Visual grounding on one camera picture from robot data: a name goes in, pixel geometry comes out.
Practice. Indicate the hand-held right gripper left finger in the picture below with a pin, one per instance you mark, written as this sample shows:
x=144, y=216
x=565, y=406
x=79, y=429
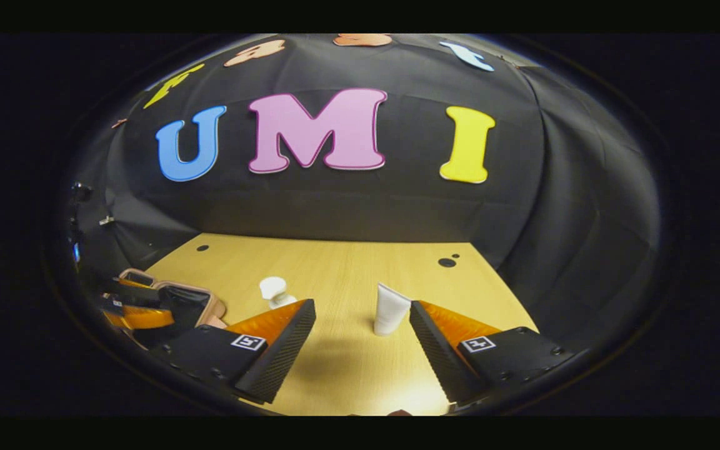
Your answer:
x=279, y=356

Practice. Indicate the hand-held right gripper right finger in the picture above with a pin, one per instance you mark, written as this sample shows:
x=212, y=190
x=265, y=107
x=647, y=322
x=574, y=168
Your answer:
x=438, y=356

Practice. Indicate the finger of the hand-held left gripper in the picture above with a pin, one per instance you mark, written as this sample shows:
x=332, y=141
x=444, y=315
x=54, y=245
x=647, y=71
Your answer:
x=141, y=317
x=135, y=286

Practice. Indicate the white pump bottle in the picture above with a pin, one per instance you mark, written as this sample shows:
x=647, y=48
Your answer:
x=274, y=290

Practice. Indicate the white squeeze tube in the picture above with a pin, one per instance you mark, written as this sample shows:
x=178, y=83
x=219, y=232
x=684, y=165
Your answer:
x=390, y=309

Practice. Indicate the pink suitcase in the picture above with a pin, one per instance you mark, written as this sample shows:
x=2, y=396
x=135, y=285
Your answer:
x=210, y=303

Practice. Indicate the small white tag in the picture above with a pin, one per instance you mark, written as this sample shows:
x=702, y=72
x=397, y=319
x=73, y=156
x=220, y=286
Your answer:
x=106, y=220

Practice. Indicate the black backdrop cloth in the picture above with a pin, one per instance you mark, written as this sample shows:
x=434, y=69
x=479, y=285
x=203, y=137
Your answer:
x=366, y=206

